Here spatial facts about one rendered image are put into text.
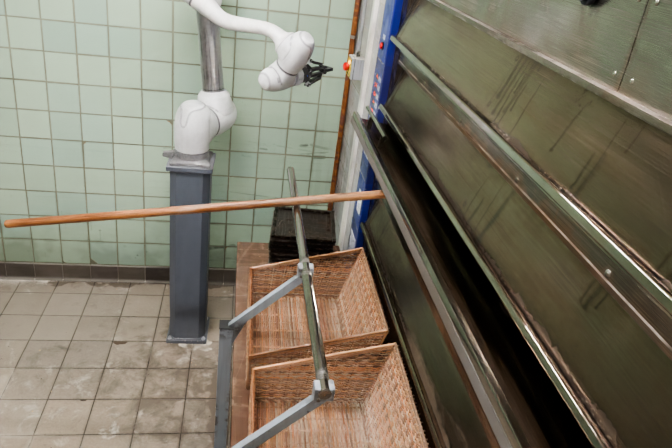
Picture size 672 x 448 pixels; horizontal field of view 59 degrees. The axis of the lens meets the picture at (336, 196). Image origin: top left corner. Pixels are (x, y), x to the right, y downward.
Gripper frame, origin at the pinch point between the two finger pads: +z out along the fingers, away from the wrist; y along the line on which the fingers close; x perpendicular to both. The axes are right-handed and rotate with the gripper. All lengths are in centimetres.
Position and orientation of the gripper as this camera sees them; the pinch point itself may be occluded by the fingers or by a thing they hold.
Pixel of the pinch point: (326, 69)
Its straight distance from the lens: 276.4
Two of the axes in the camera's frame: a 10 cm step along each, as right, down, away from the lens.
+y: -1.2, 9.0, 4.3
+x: 7.9, 3.5, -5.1
